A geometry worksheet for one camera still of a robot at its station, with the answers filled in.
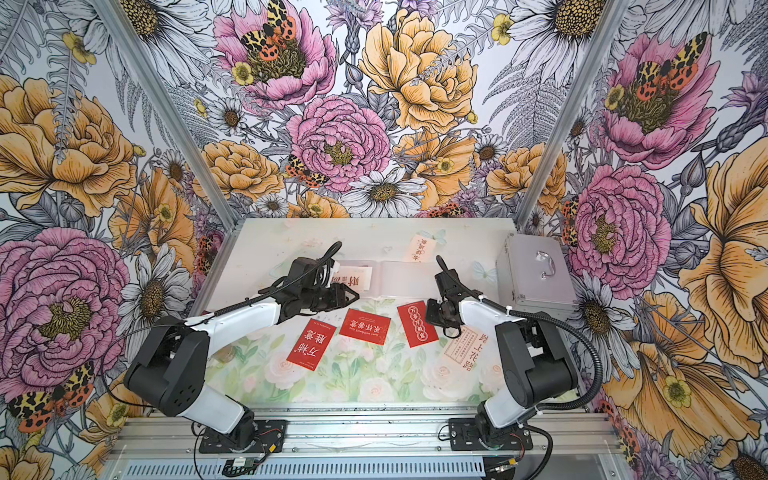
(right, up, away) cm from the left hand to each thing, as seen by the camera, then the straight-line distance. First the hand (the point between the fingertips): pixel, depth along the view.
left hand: (352, 305), depth 88 cm
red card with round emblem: (+19, -7, +6) cm, 21 cm away
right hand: (+23, -6, +5) cm, 25 cm away
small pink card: (+22, +16, +27) cm, 39 cm away
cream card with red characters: (0, +6, +15) cm, 16 cm away
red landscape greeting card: (+3, -8, +6) cm, 10 cm away
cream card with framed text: (+33, -13, +1) cm, 36 cm away
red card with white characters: (-12, -12, +2) cm, 17 cm away
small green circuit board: (-25, -35, -16) cm, 46 cm away
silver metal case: (+53, +8, +2) cm, 54 cm away
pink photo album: (+14, +6, +17) cm, 23 cm away
